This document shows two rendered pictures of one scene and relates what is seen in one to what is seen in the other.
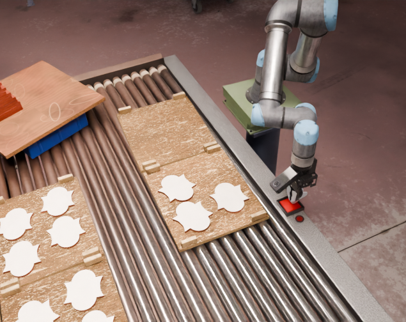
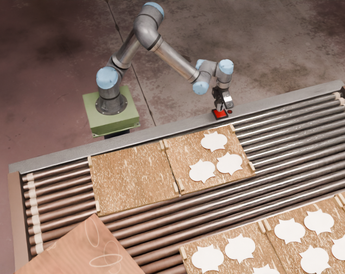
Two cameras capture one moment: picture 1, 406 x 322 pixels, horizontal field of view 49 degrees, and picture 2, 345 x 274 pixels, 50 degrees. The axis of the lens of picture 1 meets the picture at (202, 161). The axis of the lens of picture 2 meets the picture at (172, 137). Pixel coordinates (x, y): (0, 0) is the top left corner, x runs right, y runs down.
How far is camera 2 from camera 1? 1.74 m
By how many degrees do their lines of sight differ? 55
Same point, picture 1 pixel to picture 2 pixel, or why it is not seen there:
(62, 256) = (261, 249)
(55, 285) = (286, 251)
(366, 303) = (284, 98)
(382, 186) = not seen: hidden behind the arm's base
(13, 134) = not seen: outside the picture
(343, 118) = (36, 103)
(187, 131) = (138, 160)
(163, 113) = (108, 176)
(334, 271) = (266, 105)
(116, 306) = (299, 211)
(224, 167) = (183, 141)
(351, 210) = not seen: hidden behind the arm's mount
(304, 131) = (231, 66)
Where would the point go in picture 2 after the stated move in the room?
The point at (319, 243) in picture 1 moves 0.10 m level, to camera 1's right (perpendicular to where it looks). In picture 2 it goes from (248, 106) to (246, 94)
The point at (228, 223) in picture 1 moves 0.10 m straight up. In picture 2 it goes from (234, 145) to (237, 134)
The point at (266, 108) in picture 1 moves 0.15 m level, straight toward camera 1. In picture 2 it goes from (204, 79) to (233, 84)
